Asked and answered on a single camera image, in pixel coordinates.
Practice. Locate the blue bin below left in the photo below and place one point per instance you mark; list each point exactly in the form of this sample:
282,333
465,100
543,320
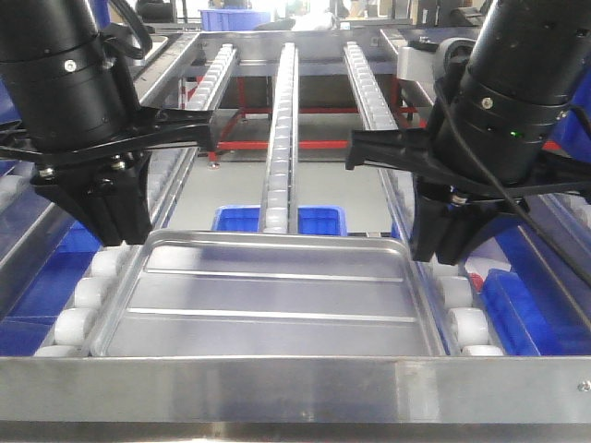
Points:
28,322

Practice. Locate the blue bin below centre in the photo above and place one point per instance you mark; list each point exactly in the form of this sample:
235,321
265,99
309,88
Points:
312,219

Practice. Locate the steel shelf front rail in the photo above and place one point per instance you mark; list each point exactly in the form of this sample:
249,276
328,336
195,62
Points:
442,390

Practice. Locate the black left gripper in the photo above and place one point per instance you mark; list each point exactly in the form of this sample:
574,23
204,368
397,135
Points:
104,186

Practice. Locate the white roller track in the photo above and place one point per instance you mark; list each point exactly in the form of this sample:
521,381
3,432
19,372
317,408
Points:
166,178
446,292
278,211

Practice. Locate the left steel lane divider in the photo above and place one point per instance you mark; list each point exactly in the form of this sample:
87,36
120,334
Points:
32,226

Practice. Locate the left white roller track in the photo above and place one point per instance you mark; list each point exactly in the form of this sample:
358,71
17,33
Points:
166,178

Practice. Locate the blue bin below right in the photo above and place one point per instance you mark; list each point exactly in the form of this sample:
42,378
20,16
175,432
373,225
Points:
522,324

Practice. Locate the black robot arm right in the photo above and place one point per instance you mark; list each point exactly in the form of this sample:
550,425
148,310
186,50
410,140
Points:
499,98

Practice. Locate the small ribbed silver tray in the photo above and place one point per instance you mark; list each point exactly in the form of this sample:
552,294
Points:
199,294

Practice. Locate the blue bin below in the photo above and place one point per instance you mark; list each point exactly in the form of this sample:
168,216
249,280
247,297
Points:
312,219
28,322
522,324

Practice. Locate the middle white roller track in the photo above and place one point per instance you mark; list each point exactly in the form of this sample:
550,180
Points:
278,211

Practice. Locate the right white roller track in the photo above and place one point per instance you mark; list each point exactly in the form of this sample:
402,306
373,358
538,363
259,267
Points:
446,292

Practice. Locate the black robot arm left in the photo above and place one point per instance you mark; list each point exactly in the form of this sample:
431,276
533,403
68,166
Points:
80,121

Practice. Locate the red metal floor frame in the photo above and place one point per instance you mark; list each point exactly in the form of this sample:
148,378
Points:
327,115

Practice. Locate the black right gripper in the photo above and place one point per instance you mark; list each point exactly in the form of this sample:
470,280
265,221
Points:
477,179

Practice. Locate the distant blue bin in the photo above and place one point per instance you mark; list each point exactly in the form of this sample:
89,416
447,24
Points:
232,19

